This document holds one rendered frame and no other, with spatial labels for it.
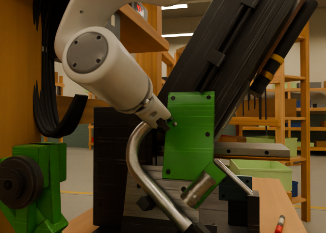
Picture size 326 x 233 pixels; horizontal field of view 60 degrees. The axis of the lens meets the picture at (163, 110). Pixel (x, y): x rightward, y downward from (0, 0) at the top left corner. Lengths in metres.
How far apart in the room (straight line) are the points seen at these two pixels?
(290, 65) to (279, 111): 6.81
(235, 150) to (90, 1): 0.51
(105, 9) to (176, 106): 0.31
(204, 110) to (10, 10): 0.46
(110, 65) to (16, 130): 0.33
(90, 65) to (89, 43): 0.03
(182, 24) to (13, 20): 9.67
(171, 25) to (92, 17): 9.85
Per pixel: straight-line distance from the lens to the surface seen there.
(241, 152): 0.77
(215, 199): 1.12
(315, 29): 10.42
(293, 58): 10.07
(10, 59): 0.64
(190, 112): 0.67
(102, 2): 0.46
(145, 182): 0.64
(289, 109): 3.58
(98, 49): 0.38
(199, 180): 0.61
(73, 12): 0.46
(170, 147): 0.67
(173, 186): 0.68
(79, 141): 11.02
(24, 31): 0.68
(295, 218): 1.01
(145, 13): 1.11
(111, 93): 0.41
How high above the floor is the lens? 1.22
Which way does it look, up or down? 1 degrees up
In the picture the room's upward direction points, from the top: straight up
